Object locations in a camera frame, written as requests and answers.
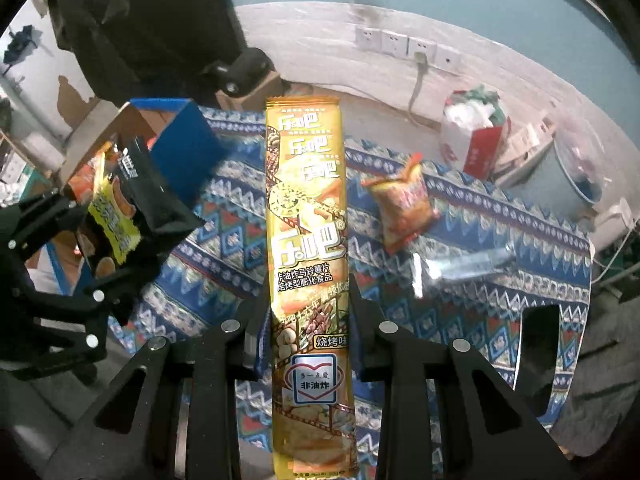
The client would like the long yellow snack pack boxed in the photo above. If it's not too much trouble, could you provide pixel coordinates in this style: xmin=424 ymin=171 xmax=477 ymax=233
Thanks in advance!
xmin=265 ymin=96 xmax=357 ymax=479

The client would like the orange spicy chips bag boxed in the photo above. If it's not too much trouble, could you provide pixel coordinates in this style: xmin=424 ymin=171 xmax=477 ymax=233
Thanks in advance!
xmin=360 ymin=153 xmax=439 ymax=255

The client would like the black yellow snack bag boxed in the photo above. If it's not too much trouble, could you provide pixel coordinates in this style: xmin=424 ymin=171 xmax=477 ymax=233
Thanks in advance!
xmin=76 ymin=136 xmax=204 ymax=278

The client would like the silver foil snack bag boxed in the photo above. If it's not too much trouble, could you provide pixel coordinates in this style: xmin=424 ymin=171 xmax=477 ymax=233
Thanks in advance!
xmin=411 ymin=244 xmax=518 ymax=298

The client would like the blue patterned tablecloth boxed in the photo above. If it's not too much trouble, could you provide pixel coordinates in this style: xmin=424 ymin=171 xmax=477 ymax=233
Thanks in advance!
xmin=111 ymin=98 xmax=591 ymax=479

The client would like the cardboard box blue tape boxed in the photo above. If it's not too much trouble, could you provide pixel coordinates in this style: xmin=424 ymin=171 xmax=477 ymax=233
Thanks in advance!
xmin=24 ymin=96 xmax=229 ymax=296

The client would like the red white paper bag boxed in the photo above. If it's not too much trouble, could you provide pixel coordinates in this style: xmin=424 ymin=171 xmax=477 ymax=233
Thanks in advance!
xmin=439 ymin=84 xmax=512 ymax=180

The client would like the white red small carton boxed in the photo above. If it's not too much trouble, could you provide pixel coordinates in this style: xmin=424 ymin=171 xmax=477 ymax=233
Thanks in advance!
xmin=490 ymin=115 xmax=556 ymax=188

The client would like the grey-blue trash bin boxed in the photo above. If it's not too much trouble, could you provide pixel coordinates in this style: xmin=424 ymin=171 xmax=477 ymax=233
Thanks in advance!
xmin=512 ymin=129 xmax=605 ymax=219

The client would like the black round speaker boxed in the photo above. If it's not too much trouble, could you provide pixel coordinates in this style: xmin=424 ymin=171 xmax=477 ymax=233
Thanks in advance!
xmin=201 ymin=48 xmax=273 ymax=98

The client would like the grey power cable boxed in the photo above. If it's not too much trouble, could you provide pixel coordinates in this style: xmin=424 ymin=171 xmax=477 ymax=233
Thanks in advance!
xmin=406 ymin=54 xmax=432 ymax=126

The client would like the white wall socket strip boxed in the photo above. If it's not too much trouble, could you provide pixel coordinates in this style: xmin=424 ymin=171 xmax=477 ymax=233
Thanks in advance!
xmin=355 ymin=25 xmax=462 ymax=74

